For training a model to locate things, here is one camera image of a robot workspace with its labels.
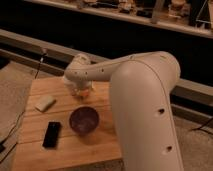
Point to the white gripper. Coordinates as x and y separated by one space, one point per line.
77 87

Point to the small orange pepper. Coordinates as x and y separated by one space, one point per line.
84 94

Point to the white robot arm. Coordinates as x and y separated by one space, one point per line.
139 93

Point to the dark purple bowl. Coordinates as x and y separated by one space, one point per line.
84 120

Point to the white rectangular sponge block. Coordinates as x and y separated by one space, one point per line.
44 103

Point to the black smartphone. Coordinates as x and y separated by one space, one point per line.
51 135

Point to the wooden shelf with clutter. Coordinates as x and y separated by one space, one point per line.
126 11

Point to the grey floor ledge rail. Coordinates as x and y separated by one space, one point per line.
35 53

